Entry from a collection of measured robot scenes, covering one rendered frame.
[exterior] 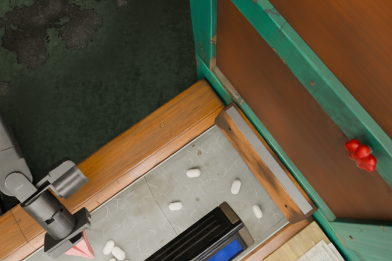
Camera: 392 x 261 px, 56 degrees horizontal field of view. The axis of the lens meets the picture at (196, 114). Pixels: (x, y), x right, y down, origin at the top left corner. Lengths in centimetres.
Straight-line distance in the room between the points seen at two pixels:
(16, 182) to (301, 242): 62
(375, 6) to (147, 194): 73
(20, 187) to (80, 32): 134
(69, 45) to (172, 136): 117
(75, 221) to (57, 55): 128
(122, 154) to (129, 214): 15
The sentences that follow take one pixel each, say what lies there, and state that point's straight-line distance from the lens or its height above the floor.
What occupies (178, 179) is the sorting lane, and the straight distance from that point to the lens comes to 93.
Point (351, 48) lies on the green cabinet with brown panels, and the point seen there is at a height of 133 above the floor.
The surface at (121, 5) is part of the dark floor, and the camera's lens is 201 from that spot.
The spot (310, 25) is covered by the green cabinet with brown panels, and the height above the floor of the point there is 130.
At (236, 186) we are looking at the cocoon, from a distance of 91.
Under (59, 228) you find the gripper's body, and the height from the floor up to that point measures 92.
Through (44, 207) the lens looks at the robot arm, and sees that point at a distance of 78.
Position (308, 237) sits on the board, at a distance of 92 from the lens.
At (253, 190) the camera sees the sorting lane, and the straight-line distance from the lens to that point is 93.
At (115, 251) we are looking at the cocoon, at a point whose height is 76.
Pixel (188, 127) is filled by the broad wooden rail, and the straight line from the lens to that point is 93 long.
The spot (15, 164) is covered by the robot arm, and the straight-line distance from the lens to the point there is 75.
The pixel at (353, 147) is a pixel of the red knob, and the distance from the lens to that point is 45.
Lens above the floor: 167
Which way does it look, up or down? 75 degrees down
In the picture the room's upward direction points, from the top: 9 degrees counter-clockwise
